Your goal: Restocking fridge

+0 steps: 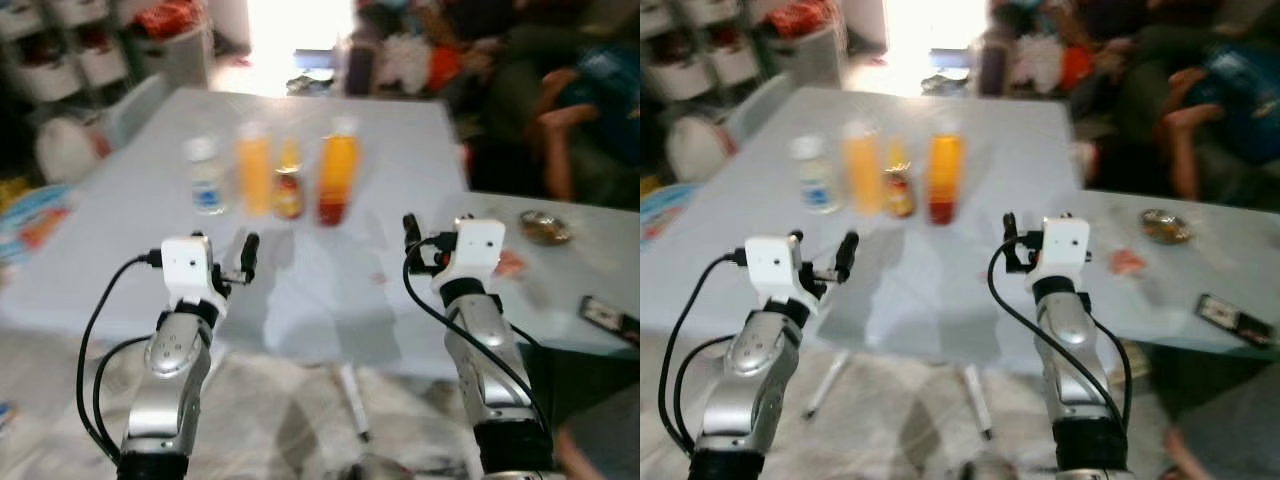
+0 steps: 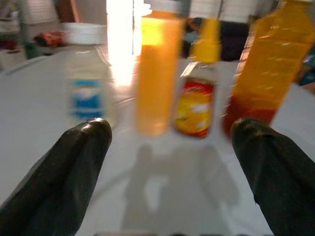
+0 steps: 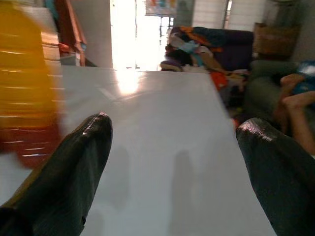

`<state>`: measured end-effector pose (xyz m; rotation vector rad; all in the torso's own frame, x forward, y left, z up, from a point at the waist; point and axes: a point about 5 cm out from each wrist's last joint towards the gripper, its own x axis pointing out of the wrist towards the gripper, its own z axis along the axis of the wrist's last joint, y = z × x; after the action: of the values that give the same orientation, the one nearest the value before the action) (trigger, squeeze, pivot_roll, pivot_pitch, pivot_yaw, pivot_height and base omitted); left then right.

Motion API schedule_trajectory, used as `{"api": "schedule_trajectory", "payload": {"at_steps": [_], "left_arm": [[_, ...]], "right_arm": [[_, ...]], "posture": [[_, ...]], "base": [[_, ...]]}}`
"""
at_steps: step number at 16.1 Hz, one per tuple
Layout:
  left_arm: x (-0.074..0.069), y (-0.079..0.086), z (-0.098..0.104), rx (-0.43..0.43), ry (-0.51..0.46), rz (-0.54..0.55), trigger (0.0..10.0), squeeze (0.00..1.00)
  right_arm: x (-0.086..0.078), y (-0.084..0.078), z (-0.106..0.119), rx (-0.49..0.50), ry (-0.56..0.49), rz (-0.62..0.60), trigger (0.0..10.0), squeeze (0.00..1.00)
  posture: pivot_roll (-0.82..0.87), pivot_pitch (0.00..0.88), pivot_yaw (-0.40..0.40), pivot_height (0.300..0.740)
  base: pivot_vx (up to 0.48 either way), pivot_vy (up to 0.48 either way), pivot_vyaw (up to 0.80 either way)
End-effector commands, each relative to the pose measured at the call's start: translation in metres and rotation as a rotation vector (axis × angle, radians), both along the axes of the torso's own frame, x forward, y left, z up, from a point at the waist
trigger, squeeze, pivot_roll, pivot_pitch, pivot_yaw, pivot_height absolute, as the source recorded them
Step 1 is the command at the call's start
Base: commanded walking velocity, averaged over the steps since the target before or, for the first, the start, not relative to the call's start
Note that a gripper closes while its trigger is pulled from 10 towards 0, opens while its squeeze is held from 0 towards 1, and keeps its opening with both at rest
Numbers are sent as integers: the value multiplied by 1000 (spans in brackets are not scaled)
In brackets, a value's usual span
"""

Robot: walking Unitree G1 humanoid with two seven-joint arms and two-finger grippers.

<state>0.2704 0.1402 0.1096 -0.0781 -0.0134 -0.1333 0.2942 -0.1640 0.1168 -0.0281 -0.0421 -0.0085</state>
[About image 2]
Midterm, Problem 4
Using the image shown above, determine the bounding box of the yellow-capped jar red label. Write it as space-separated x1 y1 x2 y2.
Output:
173 18 222 139

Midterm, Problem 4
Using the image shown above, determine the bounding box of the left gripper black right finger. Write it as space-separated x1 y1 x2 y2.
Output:
230 117 315 236

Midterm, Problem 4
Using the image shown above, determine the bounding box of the tall orange juice bottle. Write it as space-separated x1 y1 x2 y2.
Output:
134 11 184 137

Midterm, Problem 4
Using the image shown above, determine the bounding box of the red patterned cloth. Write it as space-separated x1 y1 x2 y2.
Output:
33 31 67 48

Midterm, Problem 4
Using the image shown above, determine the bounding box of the white plastic tub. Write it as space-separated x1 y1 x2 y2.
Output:
61 22 108 45

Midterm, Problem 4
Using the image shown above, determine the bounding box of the water bottle blue label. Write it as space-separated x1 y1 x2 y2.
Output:
64 45 116 128

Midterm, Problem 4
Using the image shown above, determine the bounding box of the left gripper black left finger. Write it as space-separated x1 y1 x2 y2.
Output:
0 118 113 236

